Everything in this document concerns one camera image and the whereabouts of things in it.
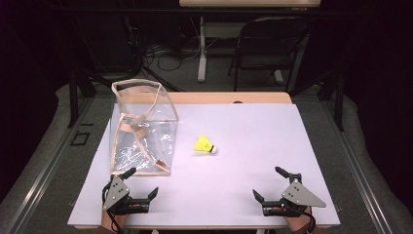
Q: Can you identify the black metal stand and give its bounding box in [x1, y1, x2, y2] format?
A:
[67, 69, 81, 129]

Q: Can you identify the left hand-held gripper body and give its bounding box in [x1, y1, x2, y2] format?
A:
[101, 175, 151, 216]

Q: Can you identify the person's left hand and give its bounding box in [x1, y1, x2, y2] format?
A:
[100, 209, 130, 230]

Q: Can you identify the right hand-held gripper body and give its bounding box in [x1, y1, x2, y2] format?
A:
[262, 173, 327, 218]

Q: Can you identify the white desk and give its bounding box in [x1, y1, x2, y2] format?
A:
[178, 0, 321, 83]

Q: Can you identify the person's right hand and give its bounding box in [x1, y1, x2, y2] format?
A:
[283, 207, 314, 232]

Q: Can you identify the aluminium floor rail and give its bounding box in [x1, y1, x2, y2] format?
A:
[319, 97, 394, 234]
[4, 97, 95, 234]

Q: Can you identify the clear bag with beige trim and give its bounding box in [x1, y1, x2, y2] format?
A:
[109, 78, 180, 177]

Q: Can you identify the white table mat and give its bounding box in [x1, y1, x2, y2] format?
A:
[67, 102, 341, 229]

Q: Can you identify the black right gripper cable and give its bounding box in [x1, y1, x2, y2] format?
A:
[303, 208, 318, 234]

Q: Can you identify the yellow shuttlecock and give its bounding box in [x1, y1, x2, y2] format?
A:
[193, 134, 218, 155]

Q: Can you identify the black folding chair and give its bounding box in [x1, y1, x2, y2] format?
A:
[228, 16, 311, 94]

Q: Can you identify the bundle of floor cables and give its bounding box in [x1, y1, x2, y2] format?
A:
[142, 40, 203, 72]

